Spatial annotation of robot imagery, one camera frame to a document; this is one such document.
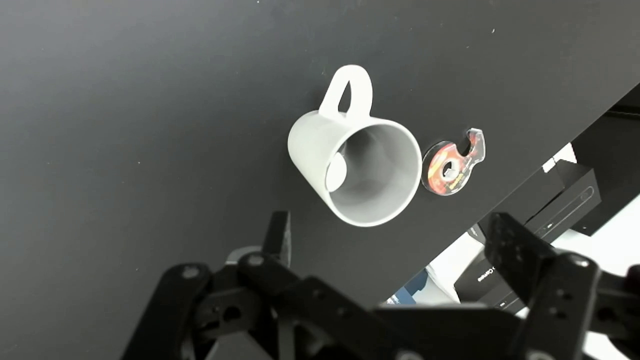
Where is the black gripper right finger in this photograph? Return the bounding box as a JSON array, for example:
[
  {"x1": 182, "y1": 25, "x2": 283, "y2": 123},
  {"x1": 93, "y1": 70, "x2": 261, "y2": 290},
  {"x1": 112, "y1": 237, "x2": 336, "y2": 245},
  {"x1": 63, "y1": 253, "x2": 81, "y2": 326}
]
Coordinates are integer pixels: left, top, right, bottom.
[{"x1": 481, "y1": 210, "x2": 640, "y2": 360}]

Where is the white ceramic mug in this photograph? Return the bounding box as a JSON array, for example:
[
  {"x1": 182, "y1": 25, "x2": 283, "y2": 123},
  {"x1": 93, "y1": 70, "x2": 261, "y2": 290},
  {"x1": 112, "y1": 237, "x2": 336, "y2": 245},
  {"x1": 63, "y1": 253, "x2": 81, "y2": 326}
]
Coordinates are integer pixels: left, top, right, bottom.
[{"x1": 286, "y1": 62, "x2": 425, "y2": 230}]

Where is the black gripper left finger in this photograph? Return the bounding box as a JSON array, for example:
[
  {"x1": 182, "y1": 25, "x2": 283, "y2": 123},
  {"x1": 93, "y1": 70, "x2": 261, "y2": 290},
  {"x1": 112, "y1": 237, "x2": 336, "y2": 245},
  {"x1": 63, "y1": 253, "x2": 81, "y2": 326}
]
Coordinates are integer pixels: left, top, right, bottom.
[{"x1": 121, "y1": 209, "x2": 375, "y2": 360}]

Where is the black slotted metal bracket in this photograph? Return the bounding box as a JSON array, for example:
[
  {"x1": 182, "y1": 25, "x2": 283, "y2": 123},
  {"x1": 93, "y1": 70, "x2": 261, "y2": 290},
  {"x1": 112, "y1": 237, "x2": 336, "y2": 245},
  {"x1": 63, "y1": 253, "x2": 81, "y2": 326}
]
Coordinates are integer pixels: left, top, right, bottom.
[{"x1": 456, "y1": 159, "x2": 601, "y2": 316}]

